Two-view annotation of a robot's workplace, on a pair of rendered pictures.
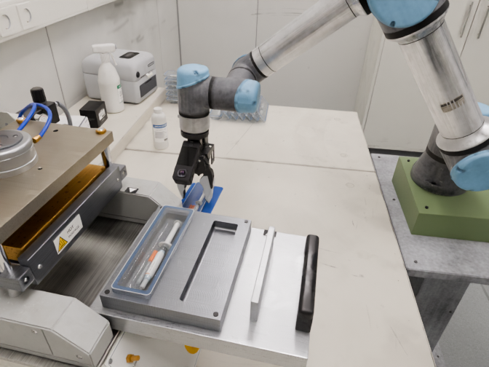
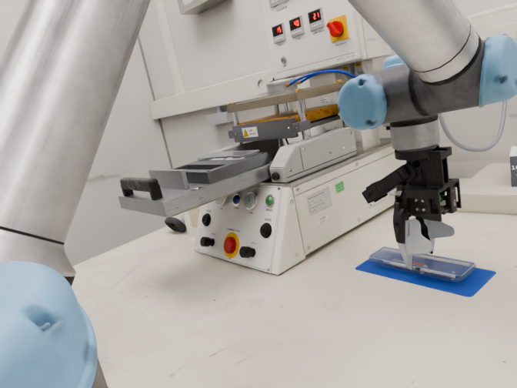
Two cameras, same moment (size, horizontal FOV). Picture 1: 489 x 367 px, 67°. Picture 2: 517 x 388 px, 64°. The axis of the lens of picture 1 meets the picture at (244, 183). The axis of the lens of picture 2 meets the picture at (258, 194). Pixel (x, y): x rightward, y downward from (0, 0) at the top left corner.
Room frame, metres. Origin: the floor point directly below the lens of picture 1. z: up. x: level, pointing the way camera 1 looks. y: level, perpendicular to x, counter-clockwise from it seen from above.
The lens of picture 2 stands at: (1.08, -0.56, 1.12)
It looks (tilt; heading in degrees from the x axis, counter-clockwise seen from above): 13 degrees down; 131
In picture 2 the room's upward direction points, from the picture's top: 12 degrees counter-clockwise
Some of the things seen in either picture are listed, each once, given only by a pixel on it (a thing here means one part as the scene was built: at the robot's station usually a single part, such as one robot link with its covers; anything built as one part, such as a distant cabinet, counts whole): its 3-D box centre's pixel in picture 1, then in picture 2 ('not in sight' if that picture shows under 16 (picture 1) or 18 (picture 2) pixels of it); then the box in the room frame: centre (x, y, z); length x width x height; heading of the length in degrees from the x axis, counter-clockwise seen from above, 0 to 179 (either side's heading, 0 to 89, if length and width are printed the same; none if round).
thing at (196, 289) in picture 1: (185, 258); (214, 167); (0.40, 0.09, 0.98); 0.20 x 0.17 x 0.03; 169
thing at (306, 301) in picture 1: (308, 277); (139, 187); (0.37, -0.10, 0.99); 0.15 x 0.02 x 0.04; 169
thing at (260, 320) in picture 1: (215, 269); (198, 178); (0.39, 0.04, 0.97); 0.30 x 0.22 x 0.08; 79
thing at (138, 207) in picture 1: (119, 197); (312, 154); (0.57, 0.24, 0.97); 0.26 x 0.05 x 0.07; 79
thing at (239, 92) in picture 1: (236, 92); (386, 96); (0.85, 0.03, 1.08); 0.11 x 0.11 x 0.08; 80
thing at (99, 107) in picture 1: (94, 113); not in sight; (1.24, 0.55, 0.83); 0.09 x 0.06 x 0.07; 178
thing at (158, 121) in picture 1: (159, 127); not in sight; (1.17, 0.30, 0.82); 0.05 x 0.05 x 0.14
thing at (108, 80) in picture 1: (109, 78); not in sight; (1.37, 0.52, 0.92); 0.09 x 0.08 x 0.25; 112
